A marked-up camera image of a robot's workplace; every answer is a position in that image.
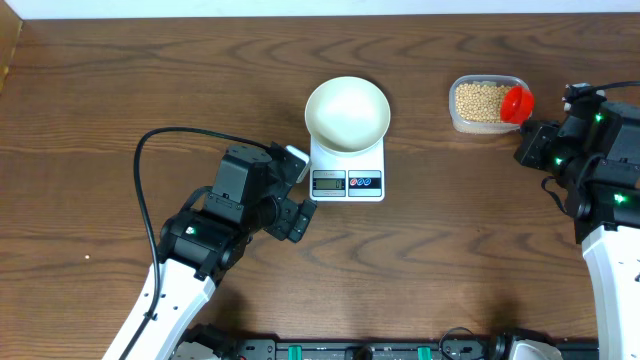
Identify red plastic measuring scoop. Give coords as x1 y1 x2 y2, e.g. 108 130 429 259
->
500 86 535 125

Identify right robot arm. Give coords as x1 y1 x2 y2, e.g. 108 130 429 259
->
514 99 639 359

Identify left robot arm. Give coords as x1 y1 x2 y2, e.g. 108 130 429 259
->
105 144 317 359

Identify white digital kitchen scale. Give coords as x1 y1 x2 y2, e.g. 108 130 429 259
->
309 139 385 202

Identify cream ceramic bowl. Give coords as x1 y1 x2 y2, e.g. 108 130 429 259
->
304 76 391 154

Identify soybeans in container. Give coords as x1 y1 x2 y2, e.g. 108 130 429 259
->
454 83 512 123

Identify clear plastic container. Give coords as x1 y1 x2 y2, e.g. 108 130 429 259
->
449 75 529 134

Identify wooden side panel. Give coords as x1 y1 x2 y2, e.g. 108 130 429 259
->
0 0 23 90

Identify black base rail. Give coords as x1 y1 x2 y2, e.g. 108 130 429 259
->
169 324 601 360

